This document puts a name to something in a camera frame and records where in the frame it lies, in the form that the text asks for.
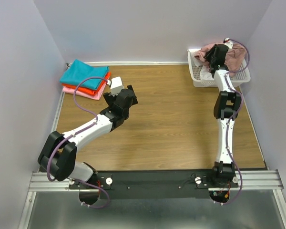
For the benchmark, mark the folded light pink t-shirt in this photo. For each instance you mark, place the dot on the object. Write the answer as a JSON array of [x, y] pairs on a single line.
[[85, 94]]

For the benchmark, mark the aluminium left side rail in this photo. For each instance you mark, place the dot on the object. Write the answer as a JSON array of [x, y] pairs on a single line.
[[55, 123]]

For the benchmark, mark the dusty pink t-shirt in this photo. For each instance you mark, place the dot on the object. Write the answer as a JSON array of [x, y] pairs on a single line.
[[233, 58]]

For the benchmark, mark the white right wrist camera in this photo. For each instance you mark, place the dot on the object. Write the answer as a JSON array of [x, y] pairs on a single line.
[[228, 42]]

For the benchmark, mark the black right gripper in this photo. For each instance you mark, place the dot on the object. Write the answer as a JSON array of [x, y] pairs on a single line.
[[211, 55]]

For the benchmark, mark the aluminium extrusion rail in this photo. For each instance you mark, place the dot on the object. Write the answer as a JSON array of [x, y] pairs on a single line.
[[252, 180]]

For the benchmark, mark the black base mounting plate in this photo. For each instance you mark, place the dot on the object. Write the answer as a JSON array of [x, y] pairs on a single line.
[[148, 184]]

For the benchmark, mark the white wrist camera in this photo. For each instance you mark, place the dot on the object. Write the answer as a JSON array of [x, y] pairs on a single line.
[[116, 85], [228, 42]]

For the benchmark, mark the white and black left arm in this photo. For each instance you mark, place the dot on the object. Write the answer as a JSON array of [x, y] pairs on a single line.
[[58, 156]]

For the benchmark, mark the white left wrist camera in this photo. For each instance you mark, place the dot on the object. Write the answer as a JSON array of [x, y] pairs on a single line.
[[116, 85]]

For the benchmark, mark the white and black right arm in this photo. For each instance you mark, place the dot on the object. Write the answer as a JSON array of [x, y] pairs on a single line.
[[226, 109]]

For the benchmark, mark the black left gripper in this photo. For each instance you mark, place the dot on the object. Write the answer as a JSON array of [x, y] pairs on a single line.
[[132, 94]]

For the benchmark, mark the white crumpled t-shirt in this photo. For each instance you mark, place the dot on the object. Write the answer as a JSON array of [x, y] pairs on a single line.
[[205, 71]]

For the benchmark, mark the white perforated plastic basket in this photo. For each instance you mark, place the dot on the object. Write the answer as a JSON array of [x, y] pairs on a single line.
[[237, 79]]

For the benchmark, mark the folded orange t-shirt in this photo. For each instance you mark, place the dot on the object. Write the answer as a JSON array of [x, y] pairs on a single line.
[[102, 83]]

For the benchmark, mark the folded teal t-shirt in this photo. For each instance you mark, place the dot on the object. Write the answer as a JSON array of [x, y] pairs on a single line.
[[79, 71]]

